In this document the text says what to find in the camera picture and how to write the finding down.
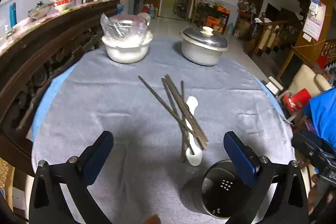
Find white box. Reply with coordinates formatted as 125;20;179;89
265;76;284;94

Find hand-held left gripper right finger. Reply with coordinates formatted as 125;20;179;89
223;131;309;224

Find beige armchair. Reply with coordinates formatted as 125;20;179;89
287;64;332;98

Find bowl with glass lid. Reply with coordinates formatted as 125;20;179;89
28;1;53;20

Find wall calendar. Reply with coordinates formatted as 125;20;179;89
302;0;326;41

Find carved dark wooden bench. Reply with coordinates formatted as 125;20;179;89
0;0;120;169

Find white pot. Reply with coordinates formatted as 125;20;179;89
102;31;153;64

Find blue bottle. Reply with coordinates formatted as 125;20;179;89
10;3;17;26

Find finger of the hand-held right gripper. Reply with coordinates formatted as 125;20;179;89
291;132;323;159

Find perforated metal utensil holder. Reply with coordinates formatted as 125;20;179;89
201;160;259;219

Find red and white bowl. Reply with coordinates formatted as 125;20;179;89
54;0;74;12

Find floral tablecloth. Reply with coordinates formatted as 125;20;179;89
0;2;87;56

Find wooden stair railing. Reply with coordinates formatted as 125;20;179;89
244;20;297;56

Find grey table cloth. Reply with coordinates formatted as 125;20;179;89
31;35;293;224

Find red plastic stool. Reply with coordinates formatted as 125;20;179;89
283;89;311;114

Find blue cloth under grey cloth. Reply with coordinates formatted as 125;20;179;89
33;65;76;135

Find orange box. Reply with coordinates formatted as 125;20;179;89
205;16;223;28

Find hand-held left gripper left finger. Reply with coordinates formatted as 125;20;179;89
29;131;114;224

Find aluminium pot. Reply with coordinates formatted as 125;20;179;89
181;38;227;66

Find blue jacket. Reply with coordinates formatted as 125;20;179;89
304;88;336;148

